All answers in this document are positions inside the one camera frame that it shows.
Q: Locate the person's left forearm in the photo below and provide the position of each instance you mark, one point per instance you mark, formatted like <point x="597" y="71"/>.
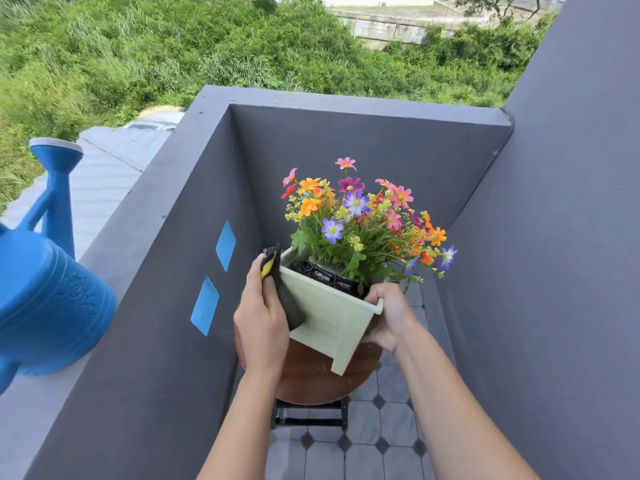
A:
<point x="240" y="429"/>

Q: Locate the grey corrugated metal roof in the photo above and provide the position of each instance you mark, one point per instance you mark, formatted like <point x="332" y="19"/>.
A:
<point x="105" y="174"/>

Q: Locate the person's right hand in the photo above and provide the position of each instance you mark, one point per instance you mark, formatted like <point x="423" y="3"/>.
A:
<point x="392" y="319"/>

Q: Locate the black metal table frame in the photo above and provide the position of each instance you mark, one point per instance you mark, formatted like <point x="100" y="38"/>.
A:
<point x="310" y="422"/>

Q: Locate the white parked car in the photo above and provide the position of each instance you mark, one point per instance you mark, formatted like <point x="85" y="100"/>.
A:
<point x="155" y="120"/>

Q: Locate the concrete retaining wall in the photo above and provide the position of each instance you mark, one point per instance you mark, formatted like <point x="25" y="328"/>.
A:
<point x="390" y="29"/>

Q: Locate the green overgrown vegetation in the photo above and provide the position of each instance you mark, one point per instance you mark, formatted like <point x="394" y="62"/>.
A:
<point x="150" y="44"/>

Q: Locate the round wooden table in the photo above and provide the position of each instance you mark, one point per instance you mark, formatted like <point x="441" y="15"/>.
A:
<point x="310" y="379"/>

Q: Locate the blue tape patch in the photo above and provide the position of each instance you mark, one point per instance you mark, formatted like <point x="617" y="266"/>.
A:
<point x="226" y="244"/>
<point x="205" y="305"/>

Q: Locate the person's right forearm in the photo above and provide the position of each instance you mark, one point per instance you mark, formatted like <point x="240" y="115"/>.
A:
<point x="460" y="419"/>

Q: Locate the pale green square planter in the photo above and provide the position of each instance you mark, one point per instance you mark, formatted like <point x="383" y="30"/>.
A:
<point x="335" y="319"/>

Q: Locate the colourful flowers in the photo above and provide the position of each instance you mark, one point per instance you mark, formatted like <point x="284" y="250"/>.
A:
<point x="360" y="224"/>

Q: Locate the dark cleaning cloth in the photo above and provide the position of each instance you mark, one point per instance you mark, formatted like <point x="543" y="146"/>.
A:
<point x="292" y="309"/>

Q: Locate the blue plastic watering can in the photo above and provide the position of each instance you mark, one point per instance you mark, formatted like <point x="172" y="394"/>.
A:
<point x="45" y="304"/>

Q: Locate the person's left hand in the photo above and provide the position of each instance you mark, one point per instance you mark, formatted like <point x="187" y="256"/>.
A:
<point x="262" y="329"/>

